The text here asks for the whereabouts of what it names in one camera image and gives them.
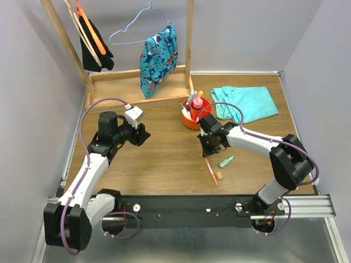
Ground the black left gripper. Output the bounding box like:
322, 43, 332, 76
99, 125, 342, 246
113, 117, 151, 146

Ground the small green bottle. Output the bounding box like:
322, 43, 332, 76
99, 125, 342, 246
218, 156, 234, 169

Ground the orange pen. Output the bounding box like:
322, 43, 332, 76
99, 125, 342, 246
204, 157, 218, 186

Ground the small tan eraser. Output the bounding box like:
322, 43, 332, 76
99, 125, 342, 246
216, 172, 224, 180

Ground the green grey highlighter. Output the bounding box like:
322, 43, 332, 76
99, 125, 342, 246
186, 92, 194, 105

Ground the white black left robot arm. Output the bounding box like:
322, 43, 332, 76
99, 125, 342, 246
43, 107, 150, 255

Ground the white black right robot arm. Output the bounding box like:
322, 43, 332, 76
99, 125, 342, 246
197, 114, 319, 215

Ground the orange round divided organizer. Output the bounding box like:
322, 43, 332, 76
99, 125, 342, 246
180, 97, 213, 130

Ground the wooden clothes rack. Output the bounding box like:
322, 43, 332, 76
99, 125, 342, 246
41, 1, 194, 108

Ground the teal folded t-shirt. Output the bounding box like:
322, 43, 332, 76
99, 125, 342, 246
211, 86, 279, 124

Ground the blue patterned hanging shirt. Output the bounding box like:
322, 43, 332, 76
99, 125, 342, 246
139, 24, 178, 99

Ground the black hanging garment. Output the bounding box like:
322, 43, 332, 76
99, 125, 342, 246
78, 15, 115, 73

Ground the light wooden hanger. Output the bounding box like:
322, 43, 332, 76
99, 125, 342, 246
64, 0, 102, 67

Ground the orange plastic hanger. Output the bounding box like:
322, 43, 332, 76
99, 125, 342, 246
76, 0, 107, 55

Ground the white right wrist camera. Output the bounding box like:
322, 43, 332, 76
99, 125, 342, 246
200, 128, 207, 136

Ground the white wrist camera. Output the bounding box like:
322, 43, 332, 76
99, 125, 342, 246
124, 106, 145, 129
200, 128, 207, 136

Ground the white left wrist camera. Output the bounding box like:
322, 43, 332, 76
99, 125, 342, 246
124, 106, 145, 129

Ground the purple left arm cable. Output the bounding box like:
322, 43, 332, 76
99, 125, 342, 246
60, 98, 140, 255

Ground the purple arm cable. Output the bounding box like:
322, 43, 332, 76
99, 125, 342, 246
60, 98, 140, 255
196, 102, 320, 238

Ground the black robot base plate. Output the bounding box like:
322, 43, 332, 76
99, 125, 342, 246
102, 195, 285, 233

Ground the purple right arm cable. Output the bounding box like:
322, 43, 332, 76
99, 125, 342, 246
196, 102, 320, 238

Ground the light blue wire hanger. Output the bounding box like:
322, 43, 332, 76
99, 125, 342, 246
109, 1, 172, 46

